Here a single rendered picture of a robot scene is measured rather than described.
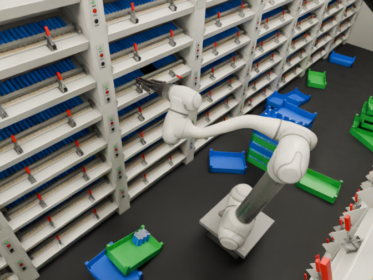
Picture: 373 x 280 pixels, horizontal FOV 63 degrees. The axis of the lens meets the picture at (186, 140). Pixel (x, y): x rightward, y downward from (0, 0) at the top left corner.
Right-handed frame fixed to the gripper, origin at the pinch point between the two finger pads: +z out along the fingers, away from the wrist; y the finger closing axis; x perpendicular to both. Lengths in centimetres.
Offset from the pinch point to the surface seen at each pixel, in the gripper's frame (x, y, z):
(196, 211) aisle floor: -103, 13, -21
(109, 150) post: -33.9, -27.2, 5.7
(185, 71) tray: -8.2, 37.1, 1.8
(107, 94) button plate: 1.7, -22.5, -0.3
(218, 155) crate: -98, 71, 3
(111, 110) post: -8.6, -21.4, 1.6
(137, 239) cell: -93, -34, -13
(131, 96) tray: -7.4, -6.1, 3.2
